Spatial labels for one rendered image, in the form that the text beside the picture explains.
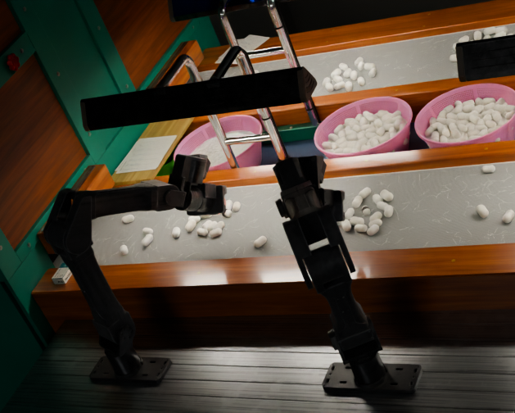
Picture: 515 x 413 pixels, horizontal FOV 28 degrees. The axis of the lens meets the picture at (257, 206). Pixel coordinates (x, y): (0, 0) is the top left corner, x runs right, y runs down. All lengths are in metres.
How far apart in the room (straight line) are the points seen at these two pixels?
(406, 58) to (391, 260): 0.95
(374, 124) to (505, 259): 0.77
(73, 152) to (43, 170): 0.14
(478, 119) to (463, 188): 0.29
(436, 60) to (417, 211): 0.70
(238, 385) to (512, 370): 0.58
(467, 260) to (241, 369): 0.54
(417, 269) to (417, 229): 0.17
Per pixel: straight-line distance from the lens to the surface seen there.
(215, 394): 2.23
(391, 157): 2.54
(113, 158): 2.99
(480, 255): 2.16
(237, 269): 2.37
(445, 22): 3.10
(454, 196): 2.39
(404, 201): 2.42
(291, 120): 2.95
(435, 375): 2.07
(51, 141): 2.80
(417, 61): 2.99
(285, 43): 2.78
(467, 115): 2.66
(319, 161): 2.15
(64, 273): 2.63
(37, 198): 2.73
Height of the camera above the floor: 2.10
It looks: 31 degrees down
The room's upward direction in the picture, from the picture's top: 23 degrees counter-clockwise
